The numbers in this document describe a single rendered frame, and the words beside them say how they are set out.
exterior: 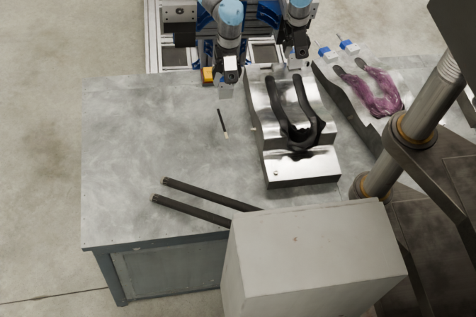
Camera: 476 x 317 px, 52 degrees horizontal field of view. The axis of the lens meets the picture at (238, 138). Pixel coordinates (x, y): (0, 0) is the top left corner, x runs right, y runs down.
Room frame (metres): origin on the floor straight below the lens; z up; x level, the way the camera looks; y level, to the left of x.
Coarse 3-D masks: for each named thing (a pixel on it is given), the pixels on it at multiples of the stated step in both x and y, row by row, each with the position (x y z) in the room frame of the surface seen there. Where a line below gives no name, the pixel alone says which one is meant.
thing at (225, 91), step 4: (220, 80) 1.15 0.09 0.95; (220, 84) 1.12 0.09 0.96; (224, 84) 1.13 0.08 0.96; (228, 84) 1.13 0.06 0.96; (220, 88) 1.10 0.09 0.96; (224, 88) 1.11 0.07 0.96; (228, 88) 1.11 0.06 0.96; (232, 88) 1.11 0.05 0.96; (220, 92) 1.10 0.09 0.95; (224, 92) 1.10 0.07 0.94; (228, 92) 1.11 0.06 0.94; (232, 92) 1.11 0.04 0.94; (220, 96) 1.10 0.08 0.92; (224, 96) 1.10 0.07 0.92; (228, 96) 1.11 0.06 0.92
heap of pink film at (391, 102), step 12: (372, 72) 1.34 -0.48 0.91; (384, 72) 1.34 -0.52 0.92; (360, 84) 1.25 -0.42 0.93; (384, 84) 1.29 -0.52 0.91; (360, 96) 1.22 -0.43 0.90; (372, 96) 1.23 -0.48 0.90; (384, 96) 1.24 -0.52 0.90; (396, 96) 1.25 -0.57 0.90; (372, 108) 1.18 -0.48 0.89; (384, 108) 1.18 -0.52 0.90; (396, 108) 1.19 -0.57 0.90
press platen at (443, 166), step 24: (384, 144) 0.58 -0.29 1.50; (408, 144) 0.56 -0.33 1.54; (432, 144) 0.57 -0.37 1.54; (456, 144) 0.58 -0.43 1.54; (408, 168) 0.53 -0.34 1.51; (432, 168) 0.52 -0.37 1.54; (456, 168) 0.52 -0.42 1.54; (432, 192) 0.48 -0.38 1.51; (456, 192) 0.47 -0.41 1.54; (456, 216) 0.43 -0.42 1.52
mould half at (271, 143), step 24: (288, 72) 1.29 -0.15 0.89; (312, 72) 1.31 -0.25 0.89; (264, 96) 1.16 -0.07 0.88; (288, 96) 1.18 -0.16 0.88; (312, 96) 1.20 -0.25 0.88; (264, 120) 1.02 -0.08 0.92; (264, 144) 0.94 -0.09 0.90; (264, 168) 0.88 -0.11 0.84; (288, 168) 0.88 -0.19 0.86; (312, 168) 0.89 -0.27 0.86; (336, 168) 0.91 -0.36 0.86
